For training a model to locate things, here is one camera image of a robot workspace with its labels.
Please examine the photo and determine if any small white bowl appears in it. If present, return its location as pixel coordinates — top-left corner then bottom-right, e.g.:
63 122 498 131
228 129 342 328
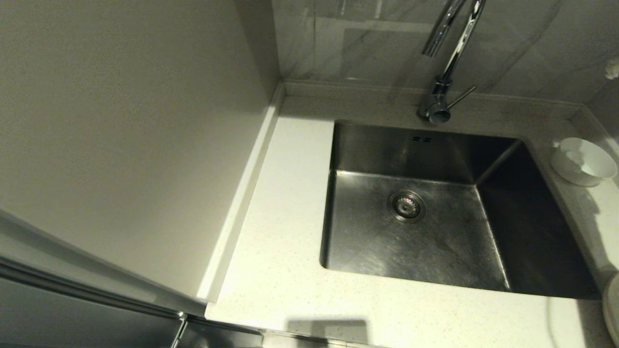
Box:
551 137 619 188

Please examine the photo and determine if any chrome gooseneck faucet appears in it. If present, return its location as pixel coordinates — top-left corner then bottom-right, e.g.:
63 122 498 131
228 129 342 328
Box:
417 0 486 125

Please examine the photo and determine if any white round plate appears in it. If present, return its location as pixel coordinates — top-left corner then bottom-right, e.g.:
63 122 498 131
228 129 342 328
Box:
602 273 619 347

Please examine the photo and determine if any stainless steel sink basin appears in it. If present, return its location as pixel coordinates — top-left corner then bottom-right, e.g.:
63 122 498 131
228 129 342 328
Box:
319 121 601 299

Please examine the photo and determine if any round metal drain strainer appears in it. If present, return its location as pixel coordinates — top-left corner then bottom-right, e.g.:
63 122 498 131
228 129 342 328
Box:
387 190 427 223

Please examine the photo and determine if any grey base cabinet front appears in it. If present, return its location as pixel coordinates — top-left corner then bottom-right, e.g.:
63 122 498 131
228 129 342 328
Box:
180 315 265 348

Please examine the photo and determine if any tall grey metal appliance front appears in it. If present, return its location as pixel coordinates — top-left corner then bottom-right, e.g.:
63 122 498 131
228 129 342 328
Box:
0 209 209 348

